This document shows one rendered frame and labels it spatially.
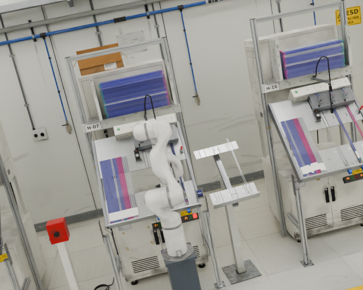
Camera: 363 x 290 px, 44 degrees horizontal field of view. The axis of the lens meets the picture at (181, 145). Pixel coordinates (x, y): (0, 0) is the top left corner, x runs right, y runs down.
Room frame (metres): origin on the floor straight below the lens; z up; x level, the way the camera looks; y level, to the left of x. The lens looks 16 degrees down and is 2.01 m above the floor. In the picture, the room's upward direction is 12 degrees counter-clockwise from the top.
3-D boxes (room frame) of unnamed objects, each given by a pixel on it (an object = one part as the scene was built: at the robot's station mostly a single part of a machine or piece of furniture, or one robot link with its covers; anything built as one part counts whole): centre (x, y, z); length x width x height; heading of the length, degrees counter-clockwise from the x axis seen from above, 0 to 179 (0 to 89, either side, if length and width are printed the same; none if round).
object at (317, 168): (3.51, -1.13, 0.65); 1.01 x 0.73 x 1.29; 5
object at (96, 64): (3.74, 0.41, 1.82); 0.68 x 0.30 x 0.20; 95
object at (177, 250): (2.37, 0.15, 0.79); 0.19 x 0.19 x 0.18
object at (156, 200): (2.37, 0.18, 1.00); 0.19 x 0.12 x 0.24; 88
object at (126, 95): (3.45, 0.28, 1.52); 0.51 x 0.13 x 0.27; 95
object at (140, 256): (3.57, 0.35, 0.31); 0.70 x 0.65 x 0.62; 95
